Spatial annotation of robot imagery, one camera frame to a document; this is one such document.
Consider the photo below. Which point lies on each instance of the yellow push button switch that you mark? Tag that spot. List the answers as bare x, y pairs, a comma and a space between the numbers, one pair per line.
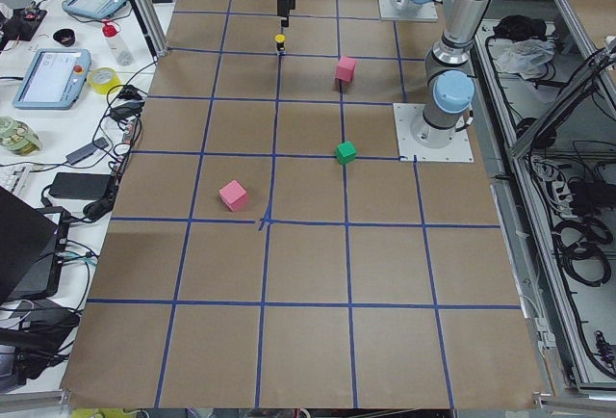
280, 44

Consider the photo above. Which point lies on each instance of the pink cube upper middle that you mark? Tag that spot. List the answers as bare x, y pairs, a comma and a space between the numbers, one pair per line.
345, 69

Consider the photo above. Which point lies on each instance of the pink cube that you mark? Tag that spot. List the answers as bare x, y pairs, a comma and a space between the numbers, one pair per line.
234, 196
345, 69

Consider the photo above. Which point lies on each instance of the green cube centre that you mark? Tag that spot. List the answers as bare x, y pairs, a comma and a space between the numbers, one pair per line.
345, 152

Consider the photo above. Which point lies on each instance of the white squeeze bottle red cap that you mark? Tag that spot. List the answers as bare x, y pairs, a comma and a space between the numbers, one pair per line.
116, 43

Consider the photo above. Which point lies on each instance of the yellow tape roll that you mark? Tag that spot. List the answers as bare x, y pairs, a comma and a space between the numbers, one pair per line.
104, 80

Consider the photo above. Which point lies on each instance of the pink cube near centre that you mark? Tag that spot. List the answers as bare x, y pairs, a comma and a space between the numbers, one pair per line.
234, 196

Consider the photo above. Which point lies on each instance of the black bowl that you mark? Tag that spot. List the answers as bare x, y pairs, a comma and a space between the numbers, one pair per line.
65, 37

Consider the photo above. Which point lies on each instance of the grey usb hub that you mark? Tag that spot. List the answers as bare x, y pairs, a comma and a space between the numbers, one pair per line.
86, 151

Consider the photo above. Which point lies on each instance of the white crumpled cloth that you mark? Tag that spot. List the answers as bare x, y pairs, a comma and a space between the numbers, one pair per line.
528, 58

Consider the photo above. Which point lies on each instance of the teach pendant lower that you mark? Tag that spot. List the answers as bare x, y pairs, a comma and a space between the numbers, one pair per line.
54, 79

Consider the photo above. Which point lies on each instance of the brown paper mat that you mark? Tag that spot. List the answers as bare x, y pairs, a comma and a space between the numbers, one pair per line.
377, 284

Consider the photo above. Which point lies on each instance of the black power adapter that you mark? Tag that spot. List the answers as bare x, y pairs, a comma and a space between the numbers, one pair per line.
74, 185

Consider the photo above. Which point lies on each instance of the green tape dispenser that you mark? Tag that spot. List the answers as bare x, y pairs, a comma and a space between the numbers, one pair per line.
18, 138

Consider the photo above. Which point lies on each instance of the black laptop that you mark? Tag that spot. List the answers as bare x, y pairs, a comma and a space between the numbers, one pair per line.
32, 243

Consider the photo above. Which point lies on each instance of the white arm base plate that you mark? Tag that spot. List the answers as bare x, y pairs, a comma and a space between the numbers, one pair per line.
420, 142
408, 10

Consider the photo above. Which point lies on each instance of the aluminium frame post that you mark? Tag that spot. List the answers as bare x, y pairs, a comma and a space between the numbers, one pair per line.
151, 28

